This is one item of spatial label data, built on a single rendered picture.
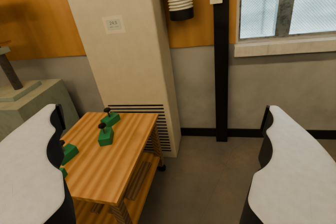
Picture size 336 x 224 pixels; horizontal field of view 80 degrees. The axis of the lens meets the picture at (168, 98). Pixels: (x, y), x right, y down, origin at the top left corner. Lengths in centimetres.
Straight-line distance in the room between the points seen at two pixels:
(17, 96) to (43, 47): 51
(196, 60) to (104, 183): 105
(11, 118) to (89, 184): 88
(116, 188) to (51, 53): 139
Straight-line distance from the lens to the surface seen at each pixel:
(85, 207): 149
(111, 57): 141
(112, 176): 108
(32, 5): 201
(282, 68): 168
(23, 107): 170
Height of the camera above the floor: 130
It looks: 30 degrees down
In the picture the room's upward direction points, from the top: 9 degrees counter-clockwise
